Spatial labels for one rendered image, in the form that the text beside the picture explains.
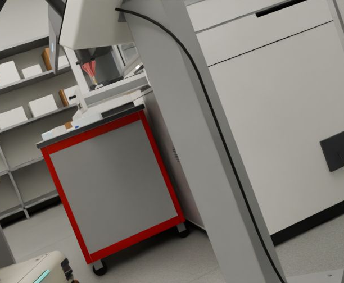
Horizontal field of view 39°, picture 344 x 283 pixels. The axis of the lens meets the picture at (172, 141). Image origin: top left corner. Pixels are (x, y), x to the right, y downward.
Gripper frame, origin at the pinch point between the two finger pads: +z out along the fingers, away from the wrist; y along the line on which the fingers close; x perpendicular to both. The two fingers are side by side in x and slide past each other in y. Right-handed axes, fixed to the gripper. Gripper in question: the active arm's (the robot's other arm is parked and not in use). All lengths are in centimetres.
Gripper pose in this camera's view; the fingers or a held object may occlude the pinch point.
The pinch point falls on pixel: (93, 76)
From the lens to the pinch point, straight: 244.9
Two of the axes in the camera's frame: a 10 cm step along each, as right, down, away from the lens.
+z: 3.5, 9.3, 0.9
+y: 8.3, -3.5, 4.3
